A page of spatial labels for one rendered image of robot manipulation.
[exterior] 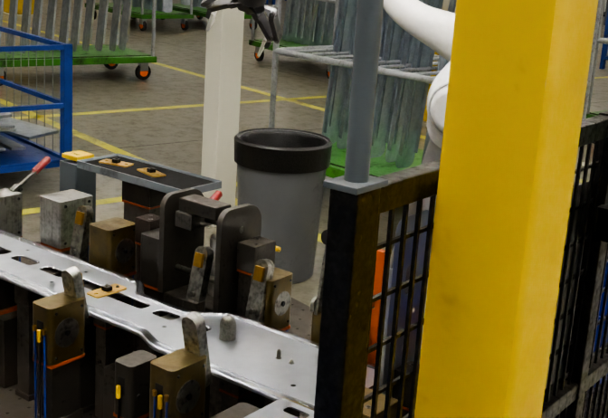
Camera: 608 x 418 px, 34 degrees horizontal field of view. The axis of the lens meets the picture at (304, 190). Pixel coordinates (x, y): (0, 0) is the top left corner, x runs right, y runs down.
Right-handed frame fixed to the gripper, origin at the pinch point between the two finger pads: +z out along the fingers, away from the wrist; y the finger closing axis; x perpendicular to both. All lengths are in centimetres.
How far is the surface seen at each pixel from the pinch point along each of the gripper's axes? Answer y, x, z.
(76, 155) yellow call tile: 25, 27, 40
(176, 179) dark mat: -2.2, 30.5, 20.8
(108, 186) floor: 70, -154, 415
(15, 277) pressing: 18, 72, 17
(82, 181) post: 21, 31, 43
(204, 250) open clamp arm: -16, 55, -2
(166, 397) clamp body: -22, 95, -29
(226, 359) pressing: -29, 81, -20
